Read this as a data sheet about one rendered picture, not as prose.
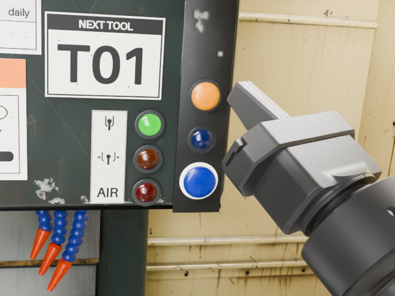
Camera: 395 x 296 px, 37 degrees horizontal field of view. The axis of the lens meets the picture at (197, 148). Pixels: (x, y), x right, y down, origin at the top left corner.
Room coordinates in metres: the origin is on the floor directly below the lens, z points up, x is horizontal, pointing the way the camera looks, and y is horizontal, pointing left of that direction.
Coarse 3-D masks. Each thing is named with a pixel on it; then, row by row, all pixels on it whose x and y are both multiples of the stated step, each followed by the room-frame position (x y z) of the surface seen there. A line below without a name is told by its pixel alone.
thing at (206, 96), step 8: (200, 88) 0.50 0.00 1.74; (208, 88) 0.50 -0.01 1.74; (216, 88) 0.51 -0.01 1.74; (192, 96) 0.50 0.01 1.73; (200, 96) 0.50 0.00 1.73; (208, 96) 0.50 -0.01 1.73; (216, 96) 0.50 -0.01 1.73; (200, 104) 0.50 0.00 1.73; (208, 104) 0.50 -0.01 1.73; (216, 104) 0.51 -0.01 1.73
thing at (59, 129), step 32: (64, 0) 0.48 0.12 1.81; (96, 0) 0.49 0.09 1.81; (128, 0) 0.49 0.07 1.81; (160, 0) 0.50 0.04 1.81; (32, 64) 0.48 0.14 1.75; (32, 96) 0.48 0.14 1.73; (32, 128) 0.48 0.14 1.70; (64, 128) 0.48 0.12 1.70; (128, 128) 0.50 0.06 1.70; (32, 160) 0.48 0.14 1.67; (64, 160) 0.48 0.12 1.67; (128, 160) 0.50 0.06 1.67; (0, 192) 0.47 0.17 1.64; (32, 192) 0.48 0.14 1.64; (64, 192) 0.48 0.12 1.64; (128, 192) 0.50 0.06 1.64
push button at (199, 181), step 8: (192, 168) 0.50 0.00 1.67; (200, 168) 0.50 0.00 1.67; (192, 176) 0.50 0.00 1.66; (200, 176) 0.50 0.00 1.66; (208, 176) 0.50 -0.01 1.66; (184, 184) 0.50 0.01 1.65; (192, 184) 0.50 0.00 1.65; (200, 184) 0.50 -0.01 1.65; (208, 184) 0.50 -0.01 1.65; (192, 192) 0.50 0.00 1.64; (200, 192) 0.50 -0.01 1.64; (208, 192) 0.50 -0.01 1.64
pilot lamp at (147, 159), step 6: (144, 150) 0.49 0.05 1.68; (150, 150) 0.50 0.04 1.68; (138, 156) 0.49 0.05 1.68; (144, 156) 0.49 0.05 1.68; (150, 156) 0.49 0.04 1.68; (156, 156) 0.50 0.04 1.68; (138, 162) 0.49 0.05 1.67; (144, 162) 0.49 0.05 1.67; (150, 162) 0.49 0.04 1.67; (156, 162) 0.50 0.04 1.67; (144, 168) 0.49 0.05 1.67; (150, 168) 0.49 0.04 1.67
